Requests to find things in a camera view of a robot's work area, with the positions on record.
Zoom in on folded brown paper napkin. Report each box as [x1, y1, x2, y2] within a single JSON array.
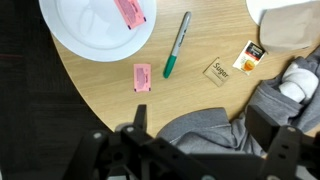
[[259, 0, 320, 54]]

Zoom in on pink sweetener packet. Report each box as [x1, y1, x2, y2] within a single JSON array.
[[113, 0, 147, 30], [133, 63, 152, 93]]

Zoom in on white rolled sock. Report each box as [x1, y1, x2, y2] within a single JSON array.
[[278, 62, 319, 104]]

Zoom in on white orange tea bag packet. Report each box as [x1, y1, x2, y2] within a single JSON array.
[[232, 40, 267, 76]]

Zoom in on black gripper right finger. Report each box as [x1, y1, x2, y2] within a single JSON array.
[[245, 104, 320, 180]]

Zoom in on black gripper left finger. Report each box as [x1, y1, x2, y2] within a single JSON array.
[[63, 104, 218, 180]]

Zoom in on grey hoodie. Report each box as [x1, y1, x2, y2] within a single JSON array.
[[156, 46, 320, 158]]

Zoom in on grey marker with green cap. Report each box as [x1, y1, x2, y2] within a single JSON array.
[[162, 11, 193, 80]]

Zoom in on brown sugar packet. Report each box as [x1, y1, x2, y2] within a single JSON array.
[[202, 56, 233, 88]]

